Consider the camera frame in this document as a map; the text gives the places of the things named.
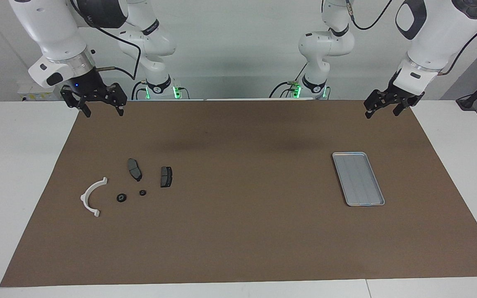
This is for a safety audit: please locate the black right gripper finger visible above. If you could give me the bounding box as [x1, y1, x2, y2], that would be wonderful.
[106, 83, 128, 117]
[61, 86, 91, 118]

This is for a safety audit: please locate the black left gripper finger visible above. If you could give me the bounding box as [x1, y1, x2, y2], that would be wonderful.
[364, 89, 389, 119]
[393, 94, 424, 116]

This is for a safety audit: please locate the silver metal tray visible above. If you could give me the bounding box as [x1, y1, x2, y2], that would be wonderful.
[332, 152, 385, 207]

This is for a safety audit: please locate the white box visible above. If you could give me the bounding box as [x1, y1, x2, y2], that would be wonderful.
[17, 81, 62, 101]

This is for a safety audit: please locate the curved dark brake pad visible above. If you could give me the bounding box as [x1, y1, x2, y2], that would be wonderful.
[127, 158, 143, 182]

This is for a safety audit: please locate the rectangular dark brake pad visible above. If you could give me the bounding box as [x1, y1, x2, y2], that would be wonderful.
[160, 166, 173, 188]

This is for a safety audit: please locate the brown table mat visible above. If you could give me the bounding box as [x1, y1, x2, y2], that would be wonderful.
[0, 99, 477, 287]

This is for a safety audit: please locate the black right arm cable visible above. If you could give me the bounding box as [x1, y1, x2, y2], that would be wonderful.
[70, 0, 142, 81]

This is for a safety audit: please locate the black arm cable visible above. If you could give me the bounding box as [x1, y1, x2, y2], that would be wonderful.
[70, 0, 142, 81]
[346, 0, 392, 30]

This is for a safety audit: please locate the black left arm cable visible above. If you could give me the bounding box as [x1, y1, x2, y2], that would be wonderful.
[346, 0, 392, 30]

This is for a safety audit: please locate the white semicircular bracket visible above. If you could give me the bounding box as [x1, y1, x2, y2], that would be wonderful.
[80, 177, 108, 218]

